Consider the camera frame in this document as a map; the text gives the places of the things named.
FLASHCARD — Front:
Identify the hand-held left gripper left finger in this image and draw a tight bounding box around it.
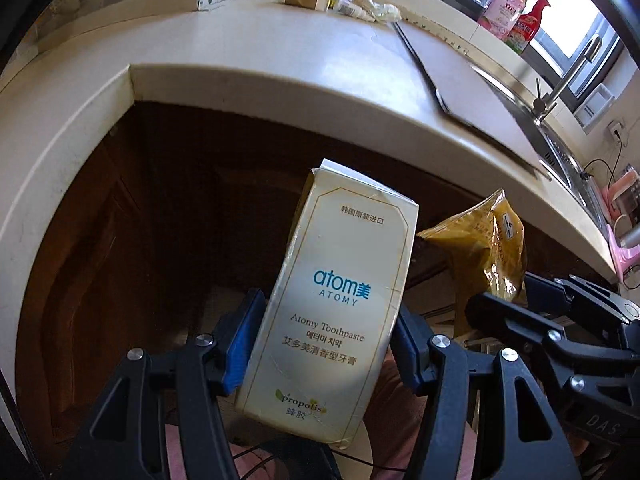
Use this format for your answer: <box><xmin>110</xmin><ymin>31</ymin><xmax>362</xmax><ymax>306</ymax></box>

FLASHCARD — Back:
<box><xmin>62</xmin><ymin>287</ymin><xmax>267</xmax><ymax>480</ymax></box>

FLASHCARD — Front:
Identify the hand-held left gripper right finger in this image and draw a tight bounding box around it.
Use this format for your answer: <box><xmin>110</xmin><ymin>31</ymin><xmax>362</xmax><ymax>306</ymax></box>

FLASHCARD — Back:
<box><xmin>390</xmin><ymin>305</ymin><xmax>568</xmax><ymax>480</ymax></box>

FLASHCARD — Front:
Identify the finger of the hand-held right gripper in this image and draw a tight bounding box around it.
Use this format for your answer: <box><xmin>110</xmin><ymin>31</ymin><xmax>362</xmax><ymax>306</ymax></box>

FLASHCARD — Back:
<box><xmin>465</xmin><ymin>291</ymin><xmax>637</xmax><ymax>377</ymax></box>
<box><xmin>522</xmin><ymin>272</ymin><xmax>640</xmax><ymax>327</ymax></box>

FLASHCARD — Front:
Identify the yellow snack bag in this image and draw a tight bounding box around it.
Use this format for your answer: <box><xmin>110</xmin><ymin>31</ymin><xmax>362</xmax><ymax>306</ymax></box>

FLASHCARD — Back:
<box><xmin>416</xmin><ymin>188</ymin><xmax>528</xmax><ymax>306</ymax></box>

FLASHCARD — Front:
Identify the pale yellow toothpaste box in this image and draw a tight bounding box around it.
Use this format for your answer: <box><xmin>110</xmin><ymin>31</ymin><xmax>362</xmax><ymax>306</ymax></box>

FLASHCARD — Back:
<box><xmin>235</xmin><ymin>158</ymin><xmax>420</xmax><ymax>450</ymax></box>

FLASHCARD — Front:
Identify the pink plastic rack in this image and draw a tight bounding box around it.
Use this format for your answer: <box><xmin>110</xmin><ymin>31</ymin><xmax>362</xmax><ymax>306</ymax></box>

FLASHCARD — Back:
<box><xmin>607</xmin><ymin>170</ymin><xmax>640</xmax><ymax>291</ymax></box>

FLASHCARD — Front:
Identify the stainless steel sink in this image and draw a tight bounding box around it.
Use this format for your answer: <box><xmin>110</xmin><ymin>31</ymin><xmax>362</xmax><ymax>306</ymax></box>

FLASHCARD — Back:
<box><xmin>472</xmin><ymin>65</ymin><xmax>608</xmax><ymax>231</ymax></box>

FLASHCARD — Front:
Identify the white plastic container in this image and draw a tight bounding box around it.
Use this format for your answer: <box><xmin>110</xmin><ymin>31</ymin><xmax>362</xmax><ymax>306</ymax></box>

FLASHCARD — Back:
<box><xmin>575</xmin><ymin>85</ymin><xmax>614</xmax><ymax>128</ymax></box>

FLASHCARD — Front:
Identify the metal faucet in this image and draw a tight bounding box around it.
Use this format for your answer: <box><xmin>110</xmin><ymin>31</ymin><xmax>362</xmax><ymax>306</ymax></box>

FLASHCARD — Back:
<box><xmin>532</xmin><ymin>35</ymin><xmax>601</xmax><ymax>121</ymax></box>

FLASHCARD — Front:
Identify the red spray bottle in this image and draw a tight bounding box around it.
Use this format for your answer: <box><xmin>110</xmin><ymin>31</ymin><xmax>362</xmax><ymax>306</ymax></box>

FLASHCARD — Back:
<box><xmin>505</xmin><ymin>0</ymin><xmax>551</xmax><ymax>55</ymax></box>

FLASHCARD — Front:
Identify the crumpled white wrapper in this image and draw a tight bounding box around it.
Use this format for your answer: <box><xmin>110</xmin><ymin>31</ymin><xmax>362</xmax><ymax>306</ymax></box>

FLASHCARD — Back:
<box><xmin>352</xmin><ymin>0</ymin><xmax>401</xmax><ymax>23</ymax></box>

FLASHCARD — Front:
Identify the thin black cable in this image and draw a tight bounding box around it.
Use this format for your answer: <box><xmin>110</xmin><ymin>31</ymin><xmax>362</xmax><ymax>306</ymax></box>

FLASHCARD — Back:
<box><xmin>232</xmin><ymin>439</ymin><xmax>406</xmax><ymax>480</ymax></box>

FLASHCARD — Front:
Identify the black window frame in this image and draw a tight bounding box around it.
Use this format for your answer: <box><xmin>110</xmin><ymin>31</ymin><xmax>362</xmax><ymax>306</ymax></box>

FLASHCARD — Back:
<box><xmin>320</xmin><ymin>0</ymin><xmax>626</xmax><ymax>111</ymax></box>

